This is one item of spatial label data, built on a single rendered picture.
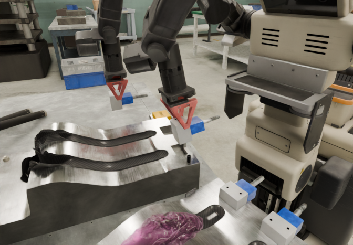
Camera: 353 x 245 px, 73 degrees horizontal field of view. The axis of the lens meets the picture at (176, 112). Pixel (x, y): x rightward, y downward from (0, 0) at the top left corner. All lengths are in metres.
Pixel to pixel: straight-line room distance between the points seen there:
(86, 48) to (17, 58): 3.71
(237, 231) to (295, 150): 0.37
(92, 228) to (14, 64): 4.02
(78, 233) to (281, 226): 0.42
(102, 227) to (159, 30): 0.44
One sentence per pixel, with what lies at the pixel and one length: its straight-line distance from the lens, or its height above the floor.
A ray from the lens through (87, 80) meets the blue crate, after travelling 3.76.
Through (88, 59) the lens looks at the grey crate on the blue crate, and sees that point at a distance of 4.07.
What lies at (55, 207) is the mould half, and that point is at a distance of 0.59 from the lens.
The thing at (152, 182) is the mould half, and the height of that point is 0.87.
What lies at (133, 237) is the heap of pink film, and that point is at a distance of 0.45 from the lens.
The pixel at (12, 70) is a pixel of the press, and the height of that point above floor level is 0.18.
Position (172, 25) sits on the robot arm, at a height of 1.22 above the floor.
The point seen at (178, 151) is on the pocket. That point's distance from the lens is 0.69.
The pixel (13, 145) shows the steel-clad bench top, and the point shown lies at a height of 0.80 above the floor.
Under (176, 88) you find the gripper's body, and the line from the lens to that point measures 0.56.
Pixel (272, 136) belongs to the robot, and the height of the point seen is 0.86.
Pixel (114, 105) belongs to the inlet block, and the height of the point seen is 0.93.
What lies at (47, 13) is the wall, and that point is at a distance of 6.96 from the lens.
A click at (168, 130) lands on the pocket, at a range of 0.77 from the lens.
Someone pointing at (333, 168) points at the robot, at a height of 0.75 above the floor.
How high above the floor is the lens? 1.27
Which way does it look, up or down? 27 degrees down
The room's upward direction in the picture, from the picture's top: straight up
